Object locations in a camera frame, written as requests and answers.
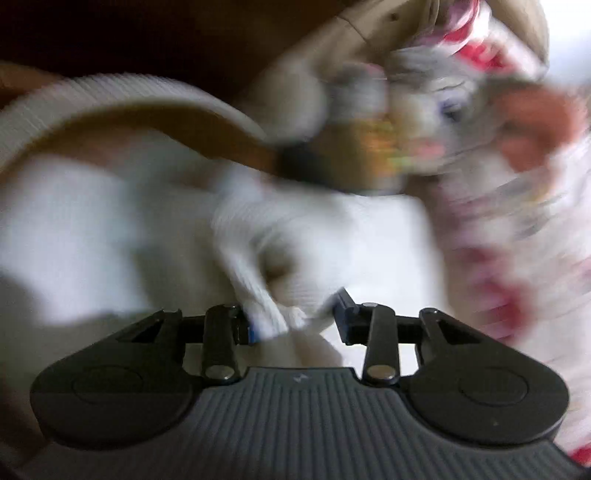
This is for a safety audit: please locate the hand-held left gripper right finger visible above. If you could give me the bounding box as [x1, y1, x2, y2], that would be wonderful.
[330, 287, 481, 387]

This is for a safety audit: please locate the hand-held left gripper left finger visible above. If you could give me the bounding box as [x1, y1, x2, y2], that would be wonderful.
[115, 302, 259, 385]

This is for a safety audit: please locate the round tan rimmed basket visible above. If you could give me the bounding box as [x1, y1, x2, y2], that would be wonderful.
[0, 73, 280, 172]

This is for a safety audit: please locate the white sweatshirt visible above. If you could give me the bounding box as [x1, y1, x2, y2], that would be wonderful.
[0, 152, 439, 370]

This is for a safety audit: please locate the grey plush toy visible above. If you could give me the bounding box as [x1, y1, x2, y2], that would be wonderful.
[323, 50, 588, 186]

